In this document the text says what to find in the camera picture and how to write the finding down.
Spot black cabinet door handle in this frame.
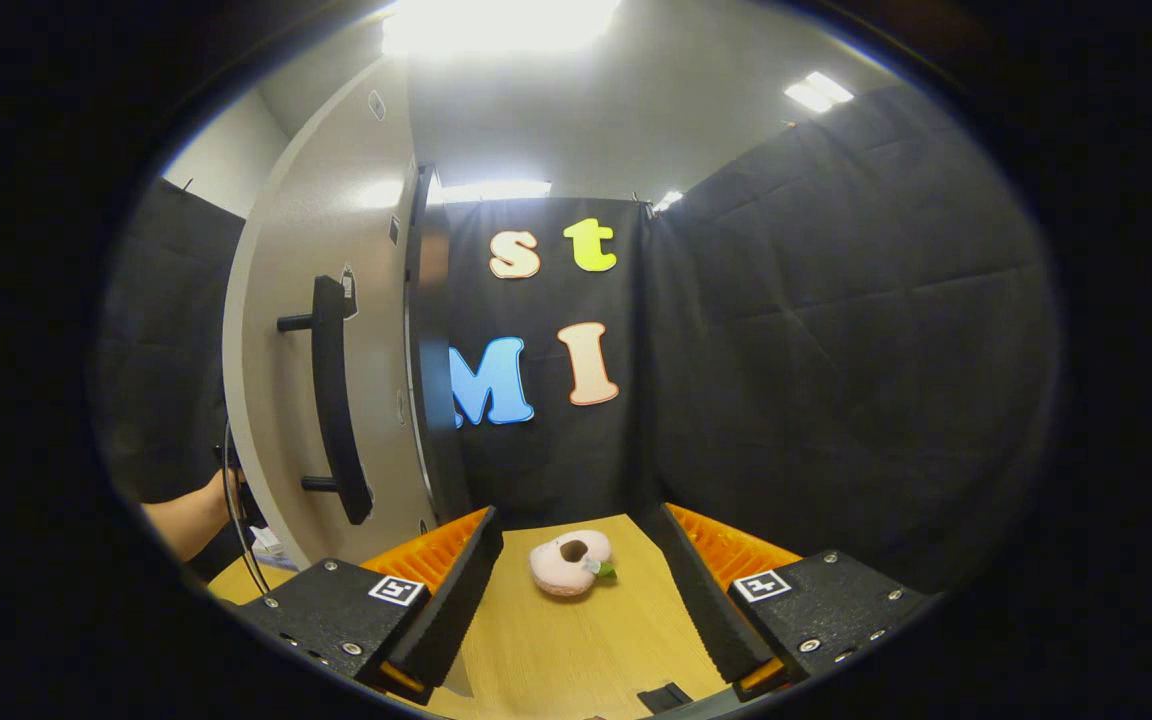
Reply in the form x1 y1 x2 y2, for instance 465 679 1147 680
276 275 375 526

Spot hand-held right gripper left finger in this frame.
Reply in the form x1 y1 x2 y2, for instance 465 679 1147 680
236 505 505 706

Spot white cabinet door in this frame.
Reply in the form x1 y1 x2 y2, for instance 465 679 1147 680
223 55 437 571

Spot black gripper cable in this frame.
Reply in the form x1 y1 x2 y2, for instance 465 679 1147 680
222 420 272 598

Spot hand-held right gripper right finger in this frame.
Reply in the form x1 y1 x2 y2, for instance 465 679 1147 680
664 502 932 701

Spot black backdrop cloth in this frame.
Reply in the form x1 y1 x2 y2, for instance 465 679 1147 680
96 85 1062 601

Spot small black bracket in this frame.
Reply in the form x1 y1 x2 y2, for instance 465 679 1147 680
636 682 694 714

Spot large ceiling light panel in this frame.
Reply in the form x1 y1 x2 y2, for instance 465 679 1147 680
381 0 622 56

